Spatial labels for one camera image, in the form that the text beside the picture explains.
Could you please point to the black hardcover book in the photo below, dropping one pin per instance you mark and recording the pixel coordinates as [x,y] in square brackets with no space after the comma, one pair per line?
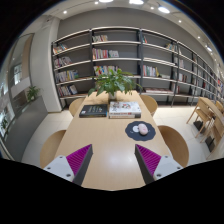
[93,110]

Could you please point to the grey shelf unit with books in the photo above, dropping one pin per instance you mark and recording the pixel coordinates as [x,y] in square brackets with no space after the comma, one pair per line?
[116,50]

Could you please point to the small potted plant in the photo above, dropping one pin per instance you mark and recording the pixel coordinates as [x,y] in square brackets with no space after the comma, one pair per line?
[33,92]

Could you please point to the dark flower-shaped mouse pad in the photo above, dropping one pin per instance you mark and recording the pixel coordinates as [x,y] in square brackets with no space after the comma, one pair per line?
[151,131]

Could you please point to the white illustrated book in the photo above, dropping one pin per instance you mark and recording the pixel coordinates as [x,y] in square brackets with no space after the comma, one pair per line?
[125,107]

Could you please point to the potted green leafy plant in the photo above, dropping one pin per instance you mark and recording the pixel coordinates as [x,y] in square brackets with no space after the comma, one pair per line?
[113,83]

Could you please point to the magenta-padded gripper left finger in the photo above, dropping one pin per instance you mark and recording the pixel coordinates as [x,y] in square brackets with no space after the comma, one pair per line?
[60,166]

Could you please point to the thin book with orange spine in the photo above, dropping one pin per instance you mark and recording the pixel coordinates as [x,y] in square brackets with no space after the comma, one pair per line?
[123,117]

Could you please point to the round-backed wooden chair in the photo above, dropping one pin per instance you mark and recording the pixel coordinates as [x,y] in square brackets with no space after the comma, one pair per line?
[76,106]
[175,143]
[150,104]
[51,148]

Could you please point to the ceiling lights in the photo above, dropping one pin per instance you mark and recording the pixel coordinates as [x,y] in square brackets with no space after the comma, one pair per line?
[163,9]

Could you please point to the grey counter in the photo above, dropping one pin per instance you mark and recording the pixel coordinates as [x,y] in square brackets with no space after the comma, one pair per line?
[25,130]

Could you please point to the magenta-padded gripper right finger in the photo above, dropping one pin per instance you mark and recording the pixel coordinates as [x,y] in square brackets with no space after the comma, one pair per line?
[166,165]

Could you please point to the light wooden slatted chairs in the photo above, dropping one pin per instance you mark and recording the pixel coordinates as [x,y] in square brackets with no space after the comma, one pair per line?
[206,115]

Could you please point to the pink computer mouse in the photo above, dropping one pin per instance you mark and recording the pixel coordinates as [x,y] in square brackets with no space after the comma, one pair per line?
[143,129]

